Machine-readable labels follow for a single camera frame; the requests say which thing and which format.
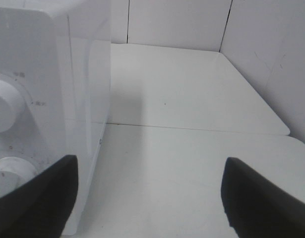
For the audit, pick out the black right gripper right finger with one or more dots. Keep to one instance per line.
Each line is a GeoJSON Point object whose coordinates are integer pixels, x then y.
{"type": "Point", "coordinates": [257, 208]}

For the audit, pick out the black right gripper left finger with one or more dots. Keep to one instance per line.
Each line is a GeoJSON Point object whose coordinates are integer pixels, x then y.
{"type": "Point", "coordinates": [41, 207]}

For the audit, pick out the white microwave knob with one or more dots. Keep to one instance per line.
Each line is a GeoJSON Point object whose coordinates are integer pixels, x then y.
{"type": "Point", "coordinates": [14, 172]}
{"type": "Point", "coordinates": [12, 104]}

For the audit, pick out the white microwave oven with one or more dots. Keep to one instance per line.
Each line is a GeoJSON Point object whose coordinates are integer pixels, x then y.
{"type": "Point", "coordinates": [57, 54]}

